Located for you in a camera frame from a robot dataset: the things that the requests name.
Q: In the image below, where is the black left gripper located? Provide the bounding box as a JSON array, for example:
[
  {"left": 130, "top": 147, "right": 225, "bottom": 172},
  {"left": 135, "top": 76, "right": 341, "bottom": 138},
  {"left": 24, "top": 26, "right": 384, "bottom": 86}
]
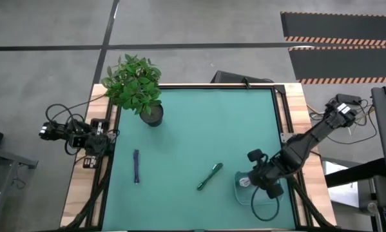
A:
[{"left": 82, "top": 133, "right": 117, "bottom": 157}]

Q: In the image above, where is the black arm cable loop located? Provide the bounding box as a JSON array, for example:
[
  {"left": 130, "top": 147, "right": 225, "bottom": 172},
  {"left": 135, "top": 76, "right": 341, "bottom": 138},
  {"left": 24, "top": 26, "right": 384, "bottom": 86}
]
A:
[{"left": 44, "top": 102, "right": 107, "bottom": 130}]

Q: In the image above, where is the black flat box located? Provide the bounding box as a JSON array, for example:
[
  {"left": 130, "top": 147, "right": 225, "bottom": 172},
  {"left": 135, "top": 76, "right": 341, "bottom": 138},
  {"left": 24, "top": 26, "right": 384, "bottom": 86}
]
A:
[{"left": 209, "top": 70, "right": 275, "bottom": 86}]

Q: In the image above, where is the black power adapter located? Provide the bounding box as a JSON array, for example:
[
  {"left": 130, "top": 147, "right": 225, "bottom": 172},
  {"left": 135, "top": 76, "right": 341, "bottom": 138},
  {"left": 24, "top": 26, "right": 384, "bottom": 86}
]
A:
[{"left": 335, "top": 93, "right": 363, "bottom": 105}]

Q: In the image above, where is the black hazard striped floor mat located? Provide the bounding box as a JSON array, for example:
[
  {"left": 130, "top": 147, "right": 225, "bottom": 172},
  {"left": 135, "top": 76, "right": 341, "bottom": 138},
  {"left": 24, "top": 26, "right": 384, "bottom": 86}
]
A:
[
  {"left": 288, "top": 46, "right": 386, "bottom": 86},
  {"left": 280, "top": 11, "right": 386, "bottom": 47}
]

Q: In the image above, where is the black cable bundle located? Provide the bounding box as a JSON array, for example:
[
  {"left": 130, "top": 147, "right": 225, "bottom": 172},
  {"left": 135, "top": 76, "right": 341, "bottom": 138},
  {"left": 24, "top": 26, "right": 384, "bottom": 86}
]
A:
[
  {"left": 63, "top": 160, "right": 113, "bottom": 230},
  {"left": 287, "top": 177, "right": 331, "bottom": 230}
]

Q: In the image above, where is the potted green plant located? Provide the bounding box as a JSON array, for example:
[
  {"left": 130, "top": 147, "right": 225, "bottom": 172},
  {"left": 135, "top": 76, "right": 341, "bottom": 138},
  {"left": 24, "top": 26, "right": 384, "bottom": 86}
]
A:
[{"left": 101, "top": 53, "right": 165, "bottom": 128}]

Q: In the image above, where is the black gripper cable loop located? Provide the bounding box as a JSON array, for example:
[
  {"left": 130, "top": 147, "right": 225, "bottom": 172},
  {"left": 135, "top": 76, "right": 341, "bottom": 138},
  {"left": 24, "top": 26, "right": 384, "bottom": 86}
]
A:
[{"left": 250, "top": 186, "right": 281, "bottom": 222}]

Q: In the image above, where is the blue pen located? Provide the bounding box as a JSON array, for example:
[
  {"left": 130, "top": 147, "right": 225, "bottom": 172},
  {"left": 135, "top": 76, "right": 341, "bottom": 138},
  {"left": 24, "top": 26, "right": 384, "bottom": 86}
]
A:
[{"left": 132, "top": 149, "right": 141, "bottom": 185}]

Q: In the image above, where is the black floor cable tangle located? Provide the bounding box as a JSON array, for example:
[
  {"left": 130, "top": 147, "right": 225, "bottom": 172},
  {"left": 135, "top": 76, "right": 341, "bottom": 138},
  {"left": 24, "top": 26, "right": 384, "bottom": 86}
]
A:
[{"left": 308, "top": 99, "right": 379, "bottom": 146}]

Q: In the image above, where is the grey side table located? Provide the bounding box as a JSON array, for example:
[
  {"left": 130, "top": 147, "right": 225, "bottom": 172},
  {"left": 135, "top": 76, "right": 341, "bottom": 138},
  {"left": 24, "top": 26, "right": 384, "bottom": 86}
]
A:
[{"left": 0, "top": 144, "right": 39, "bottom": 226}]

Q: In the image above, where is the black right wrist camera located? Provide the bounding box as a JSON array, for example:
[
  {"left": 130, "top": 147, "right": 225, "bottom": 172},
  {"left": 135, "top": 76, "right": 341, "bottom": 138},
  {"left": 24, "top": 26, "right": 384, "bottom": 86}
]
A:
[{"left": 246, "top": 148, "right": 266, "bottom": 164}]

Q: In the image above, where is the wood table frame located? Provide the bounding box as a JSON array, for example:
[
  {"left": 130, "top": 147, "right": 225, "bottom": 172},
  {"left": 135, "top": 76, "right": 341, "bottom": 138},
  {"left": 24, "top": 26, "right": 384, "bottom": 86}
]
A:
[{"left": 59, "top": 82, "right": 338, "bottom": 230}]

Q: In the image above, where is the teal plastic bin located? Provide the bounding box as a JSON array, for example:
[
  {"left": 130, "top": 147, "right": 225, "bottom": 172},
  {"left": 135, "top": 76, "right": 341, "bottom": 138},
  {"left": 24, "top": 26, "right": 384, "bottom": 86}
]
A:
[{"left": 233, "top": 170, "right": 285, "bottom": 206}]

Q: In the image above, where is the black beam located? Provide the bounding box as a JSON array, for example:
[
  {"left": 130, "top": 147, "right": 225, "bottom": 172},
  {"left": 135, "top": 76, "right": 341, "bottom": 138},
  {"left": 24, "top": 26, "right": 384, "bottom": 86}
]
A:
[{"left": 323, "top": 157, "right": 386, "bottom": 189}]

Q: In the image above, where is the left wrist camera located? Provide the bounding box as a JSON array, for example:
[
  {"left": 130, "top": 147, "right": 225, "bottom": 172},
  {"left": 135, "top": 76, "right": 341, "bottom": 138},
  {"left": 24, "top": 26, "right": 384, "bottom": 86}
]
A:
[{"left": 70, "top": 135, "right": 86, "bottom": 150}]

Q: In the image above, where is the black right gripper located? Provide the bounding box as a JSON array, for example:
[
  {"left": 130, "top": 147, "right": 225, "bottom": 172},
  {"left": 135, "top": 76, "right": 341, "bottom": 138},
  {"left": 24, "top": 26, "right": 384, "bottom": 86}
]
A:
[{"left": 247, "top": 159, "right": 285, "bottom": 200}]

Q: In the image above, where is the white sheet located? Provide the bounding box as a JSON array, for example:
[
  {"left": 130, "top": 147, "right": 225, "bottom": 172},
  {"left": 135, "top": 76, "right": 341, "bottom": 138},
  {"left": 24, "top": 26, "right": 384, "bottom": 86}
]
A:
[{"left": 322, "top": 160, "right": 360, "bottom": 209}]

